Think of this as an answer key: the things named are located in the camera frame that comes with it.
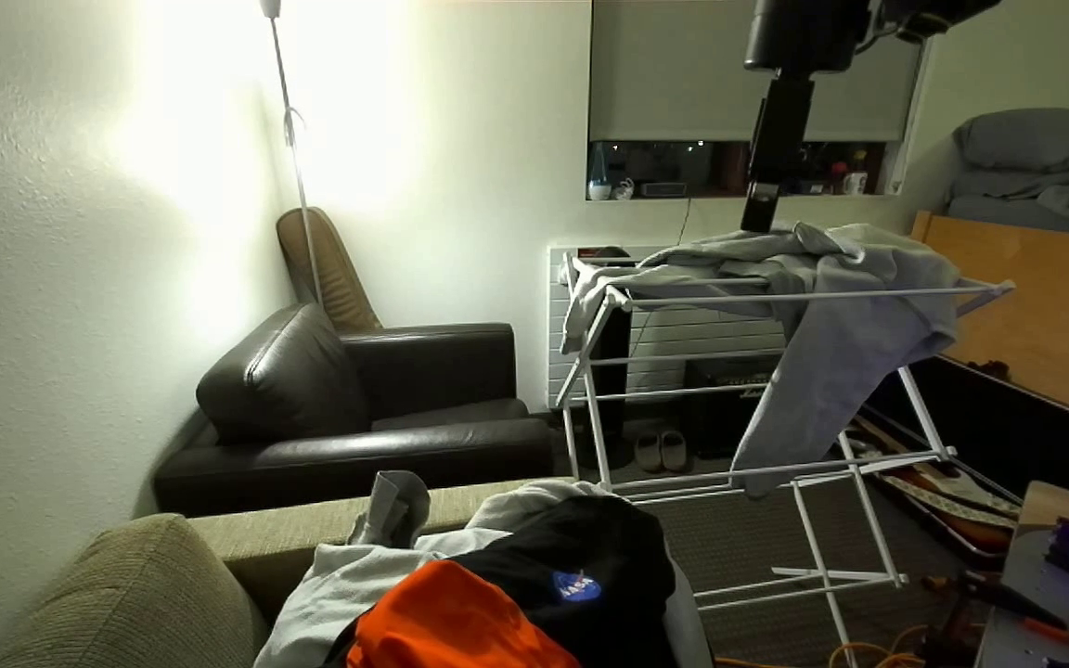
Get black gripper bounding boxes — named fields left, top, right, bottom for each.
left=740, top=0, right=875, bottom=238

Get orange cloth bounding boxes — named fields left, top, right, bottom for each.
left=337, top=555, right=589, bottom=668

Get grey rolled cloth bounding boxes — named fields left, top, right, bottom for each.
left=355, top=462, right=436, bottom=548

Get beige fabric couch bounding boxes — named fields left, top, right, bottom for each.
left=0, top=476, right=568, bottom=668

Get grey sweatshirt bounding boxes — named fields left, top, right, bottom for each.
left=630, top=220, right=973, bottom=500

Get grey bedding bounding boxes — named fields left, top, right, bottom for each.
left=943, top=163, right=1069, bottom=242

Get grey pillow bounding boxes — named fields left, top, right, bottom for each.
left=949, top=105, right=1069, bottom=179

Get wooden bed board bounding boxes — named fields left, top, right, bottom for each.
left=909, top=206, right=1069, bottom=423

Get white shoe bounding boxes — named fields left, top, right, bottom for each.
left=659, top=418, right=695, bottom=478
left=629, top=418, right=664, bottom=476

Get white drying rack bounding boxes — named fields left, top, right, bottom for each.
left=555, top=243, right=1016, bottom=668

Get flat boards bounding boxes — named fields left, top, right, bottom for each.
left=808, top=401, right=1024, bottom=565

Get tan woven cushion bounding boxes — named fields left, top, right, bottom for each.
left=270, top=201, right=386, bottom=339

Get black leather armchair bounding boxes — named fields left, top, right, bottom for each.
left=149, top=302, right=562, bottom=518

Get cardboard box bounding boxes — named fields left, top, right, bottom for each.
left=970, top=478, right=1069, bottom=668

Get white shirt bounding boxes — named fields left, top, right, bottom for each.
left=248, top=476, right=607, bottom=668

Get dark bed frame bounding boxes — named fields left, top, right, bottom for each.
left=871, top=351, right=1069, bottom=512

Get orange cable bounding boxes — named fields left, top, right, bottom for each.
left=708, top=620, right=935, bottom=668

